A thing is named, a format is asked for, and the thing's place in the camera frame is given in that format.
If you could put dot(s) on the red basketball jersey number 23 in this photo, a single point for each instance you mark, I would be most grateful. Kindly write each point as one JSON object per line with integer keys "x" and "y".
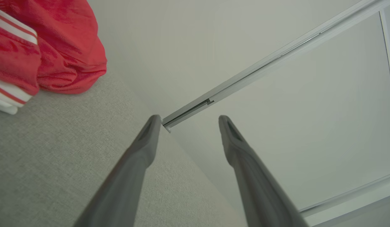
{"x": 12, "y": 56}

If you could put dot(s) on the white wall frame rail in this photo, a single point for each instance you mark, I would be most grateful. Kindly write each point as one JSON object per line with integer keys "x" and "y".
{"x": 349, "y": 196}

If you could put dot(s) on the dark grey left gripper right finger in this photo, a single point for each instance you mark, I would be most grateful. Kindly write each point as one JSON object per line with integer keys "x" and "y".
{"x": 258, "y": 189}

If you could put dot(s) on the grey partition post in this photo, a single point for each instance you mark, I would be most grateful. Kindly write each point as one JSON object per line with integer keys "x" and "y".
{"x": 245, "y": 78}

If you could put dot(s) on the red basketball shorts white trim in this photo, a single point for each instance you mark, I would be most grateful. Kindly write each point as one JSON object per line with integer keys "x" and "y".
{"x": 72, "y": 47}

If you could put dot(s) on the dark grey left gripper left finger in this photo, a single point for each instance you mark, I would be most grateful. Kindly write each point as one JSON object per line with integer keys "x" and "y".
{"x": 125, "y": 176}

